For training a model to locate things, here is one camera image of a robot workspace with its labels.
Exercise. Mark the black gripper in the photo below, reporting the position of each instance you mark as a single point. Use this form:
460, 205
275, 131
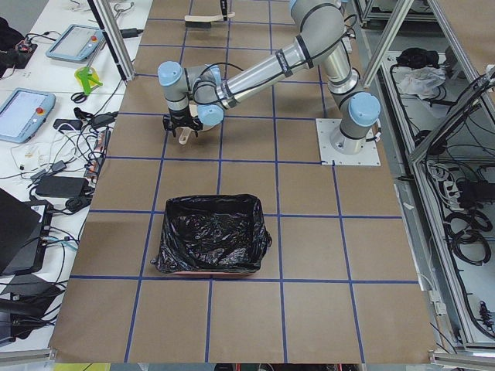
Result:
180, 116

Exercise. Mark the beige plastic dustpan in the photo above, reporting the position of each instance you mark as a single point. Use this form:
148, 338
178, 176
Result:
184, 136

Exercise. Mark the beige hand brush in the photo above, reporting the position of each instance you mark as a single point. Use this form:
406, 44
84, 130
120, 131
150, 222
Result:
205, 21

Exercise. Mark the black bag lined bin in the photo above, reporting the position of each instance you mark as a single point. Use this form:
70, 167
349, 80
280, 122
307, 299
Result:
213, 234

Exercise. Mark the green tape dispenser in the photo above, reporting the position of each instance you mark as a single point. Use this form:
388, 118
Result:
88, 78

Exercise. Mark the teach pendant far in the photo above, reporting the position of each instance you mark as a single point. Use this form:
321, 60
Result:
76, 44

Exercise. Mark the teach pendant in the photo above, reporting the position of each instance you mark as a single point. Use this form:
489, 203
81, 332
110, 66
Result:
23, 113
76, 44

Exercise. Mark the black power brick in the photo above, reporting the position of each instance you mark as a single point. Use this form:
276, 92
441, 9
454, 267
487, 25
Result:
62, 187

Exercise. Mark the teach pendant near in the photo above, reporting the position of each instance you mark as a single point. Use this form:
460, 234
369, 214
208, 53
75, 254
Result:
23, 113

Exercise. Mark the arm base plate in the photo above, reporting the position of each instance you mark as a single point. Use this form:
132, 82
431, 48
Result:
336, 149

